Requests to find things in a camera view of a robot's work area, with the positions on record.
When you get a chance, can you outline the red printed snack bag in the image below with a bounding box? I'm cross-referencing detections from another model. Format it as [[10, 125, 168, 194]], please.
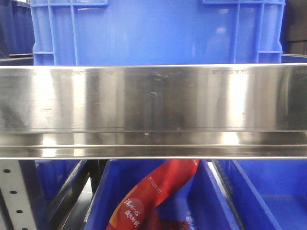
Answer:
[[106, 159, 200, 230]]

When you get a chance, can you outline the perforated white shelf upright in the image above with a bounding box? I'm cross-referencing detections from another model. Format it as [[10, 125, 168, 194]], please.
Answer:
[[0, 160, 36, 230]]

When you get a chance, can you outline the dark blue bin right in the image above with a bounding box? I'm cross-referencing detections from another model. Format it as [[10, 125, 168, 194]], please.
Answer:
[[215, 160, 307, 230]]

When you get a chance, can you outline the dark blue bin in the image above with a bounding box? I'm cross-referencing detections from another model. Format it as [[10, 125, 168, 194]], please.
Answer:
[[35, 159, 87, 216], [215, 160, 307, 230], [84, 159, 239, 230]]

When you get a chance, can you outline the dark blue bin centre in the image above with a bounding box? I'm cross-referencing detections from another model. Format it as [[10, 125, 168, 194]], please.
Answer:
[[84, 159, 239, 230]]

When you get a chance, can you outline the large light blue crate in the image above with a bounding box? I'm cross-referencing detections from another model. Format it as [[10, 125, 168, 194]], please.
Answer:
[[30, 0, 285, 65]]

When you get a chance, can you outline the dark blue bin left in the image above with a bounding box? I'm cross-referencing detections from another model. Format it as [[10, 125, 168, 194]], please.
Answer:
[[35, 159, 87, 216]]

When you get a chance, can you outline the stainless steel shelf rail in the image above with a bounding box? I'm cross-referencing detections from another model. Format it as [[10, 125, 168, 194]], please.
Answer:
[[0, 63, 307, 160]]

